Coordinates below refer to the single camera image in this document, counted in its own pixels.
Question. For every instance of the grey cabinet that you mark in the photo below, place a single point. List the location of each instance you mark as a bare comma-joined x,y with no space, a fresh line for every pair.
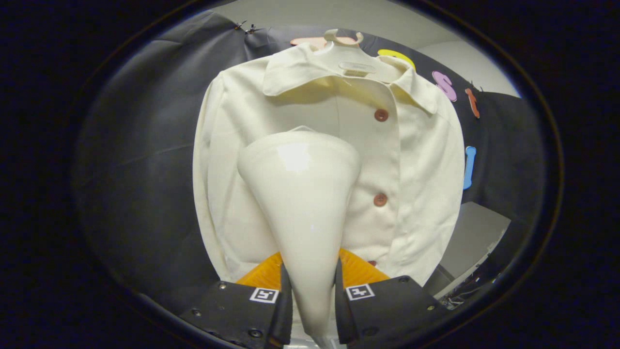
474,237

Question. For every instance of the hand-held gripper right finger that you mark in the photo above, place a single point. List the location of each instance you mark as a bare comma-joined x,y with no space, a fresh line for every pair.
397,303

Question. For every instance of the cream button shirt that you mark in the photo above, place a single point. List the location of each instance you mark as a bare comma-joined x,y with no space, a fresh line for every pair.
421,160

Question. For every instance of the black binder clip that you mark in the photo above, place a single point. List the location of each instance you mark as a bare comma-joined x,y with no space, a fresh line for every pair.
252,30
240,24

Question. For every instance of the white garment steamer head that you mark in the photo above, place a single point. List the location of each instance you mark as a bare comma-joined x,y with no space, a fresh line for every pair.
302,208

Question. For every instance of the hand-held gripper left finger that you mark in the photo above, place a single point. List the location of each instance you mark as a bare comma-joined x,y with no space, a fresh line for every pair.
227,308

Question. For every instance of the cream clothes hanger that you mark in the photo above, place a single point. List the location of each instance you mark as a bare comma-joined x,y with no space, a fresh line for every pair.
346,60

